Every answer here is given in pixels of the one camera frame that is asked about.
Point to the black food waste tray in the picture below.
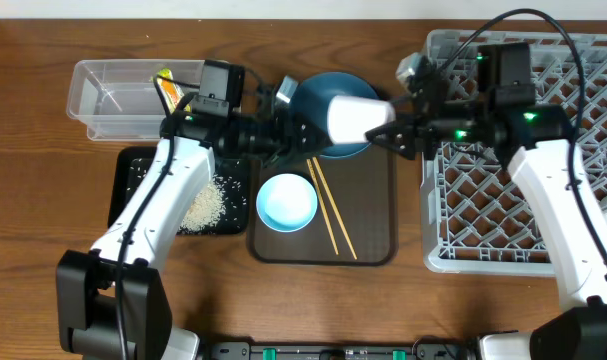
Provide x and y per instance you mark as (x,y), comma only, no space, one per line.
(233,210)

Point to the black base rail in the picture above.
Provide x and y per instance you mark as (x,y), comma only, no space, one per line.
(431,350)

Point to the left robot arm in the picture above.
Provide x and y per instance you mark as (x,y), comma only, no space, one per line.
(111,301)

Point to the brown serving tray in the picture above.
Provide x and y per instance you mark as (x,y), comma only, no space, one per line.
(364,189)

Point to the dark blue plate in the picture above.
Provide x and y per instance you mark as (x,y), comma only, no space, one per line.
(313,95)

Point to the clear plastic waste bin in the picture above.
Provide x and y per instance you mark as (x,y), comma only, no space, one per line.
(120,100)

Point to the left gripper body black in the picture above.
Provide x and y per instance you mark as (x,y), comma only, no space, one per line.
(266,140)

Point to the wooden chopstick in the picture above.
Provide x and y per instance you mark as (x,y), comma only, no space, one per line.
(322,206)
(319,172)

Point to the light blue bowl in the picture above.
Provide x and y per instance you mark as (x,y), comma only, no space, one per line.
(286,202)

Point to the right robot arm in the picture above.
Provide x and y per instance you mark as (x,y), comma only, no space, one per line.
(535,144)

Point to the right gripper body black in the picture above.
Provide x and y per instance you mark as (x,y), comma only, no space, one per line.
(459,121)

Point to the rice leftovers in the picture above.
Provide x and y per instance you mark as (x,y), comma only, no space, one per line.
(205,207)

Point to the grey dishwasher rack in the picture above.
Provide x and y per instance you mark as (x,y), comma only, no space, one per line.
(474,219)

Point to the white cup pink inside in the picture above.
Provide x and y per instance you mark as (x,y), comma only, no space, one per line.
(350,118)

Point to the green orange snack wrapper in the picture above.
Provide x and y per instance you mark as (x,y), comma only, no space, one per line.
(172,93)

